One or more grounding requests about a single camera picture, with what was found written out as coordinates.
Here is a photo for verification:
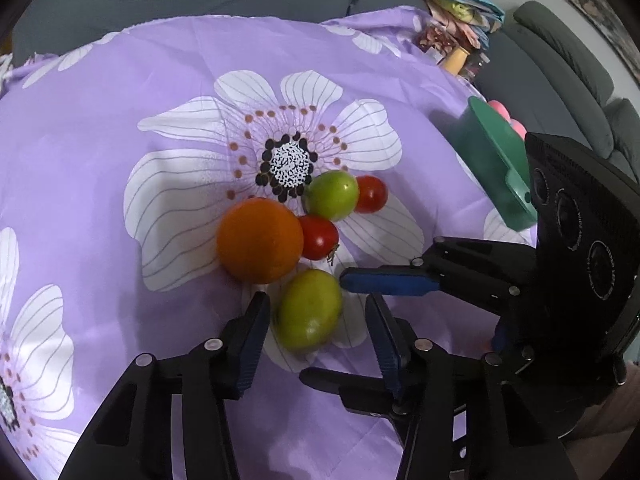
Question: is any framed wall picture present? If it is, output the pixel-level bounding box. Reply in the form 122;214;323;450
567;0;640;61

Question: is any large orange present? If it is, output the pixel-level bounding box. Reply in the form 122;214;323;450
216;197;305;284

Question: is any large green jujube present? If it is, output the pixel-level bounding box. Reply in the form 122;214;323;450
276;268;344;352

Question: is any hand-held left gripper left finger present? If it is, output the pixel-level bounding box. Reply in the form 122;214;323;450
59;291;272;480

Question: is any purple floral cloth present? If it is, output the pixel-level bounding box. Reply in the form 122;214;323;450
0;5;566;480

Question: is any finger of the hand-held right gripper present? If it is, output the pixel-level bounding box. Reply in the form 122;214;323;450
340;236;538;317
299;366;407;417

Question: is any grey recliner sofa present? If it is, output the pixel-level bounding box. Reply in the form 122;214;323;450
470;0;640;186

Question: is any green plastic basin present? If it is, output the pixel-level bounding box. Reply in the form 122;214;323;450
447;96;538;232

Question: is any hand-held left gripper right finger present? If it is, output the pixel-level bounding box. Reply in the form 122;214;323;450
365;292;573;480

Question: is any red tomato with stem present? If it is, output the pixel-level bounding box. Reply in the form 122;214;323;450
298;215;341;262

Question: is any stack of folded cloths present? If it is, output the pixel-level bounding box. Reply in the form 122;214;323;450
420;0;506;51

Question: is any small green jujube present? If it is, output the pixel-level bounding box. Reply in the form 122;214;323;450
305;170;360;222

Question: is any pink plush toy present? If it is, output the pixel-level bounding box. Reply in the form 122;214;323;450
487;100;528;143

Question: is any person's right forearm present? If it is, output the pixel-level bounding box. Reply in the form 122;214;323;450
562;360;640;480

